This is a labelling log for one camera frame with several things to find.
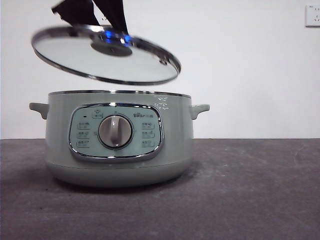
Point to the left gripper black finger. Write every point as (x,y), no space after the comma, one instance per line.
(77,12)
(113,12)

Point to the glass lid with green knob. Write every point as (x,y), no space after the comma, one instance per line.
(75,55)

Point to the sage green electric cooking pot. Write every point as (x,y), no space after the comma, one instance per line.
(57,140)

